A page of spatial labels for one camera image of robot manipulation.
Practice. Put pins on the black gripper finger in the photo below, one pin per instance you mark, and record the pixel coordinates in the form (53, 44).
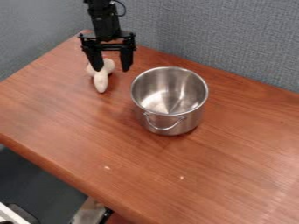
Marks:
(128, 57)
(95, 57)

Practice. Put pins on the white toy mushroom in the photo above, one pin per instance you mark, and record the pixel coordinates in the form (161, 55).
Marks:
(101, 77)

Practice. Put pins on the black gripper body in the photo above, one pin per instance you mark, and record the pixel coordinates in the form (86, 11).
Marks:
(109, 37)

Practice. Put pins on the stainless steel pot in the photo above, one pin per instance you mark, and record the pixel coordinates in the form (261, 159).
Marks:
(169, 95)

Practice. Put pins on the white and black floor object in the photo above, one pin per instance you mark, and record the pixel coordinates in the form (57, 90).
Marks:
(13, 214)

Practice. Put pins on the table leg bracket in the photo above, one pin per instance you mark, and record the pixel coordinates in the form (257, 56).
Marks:
(93, 213)

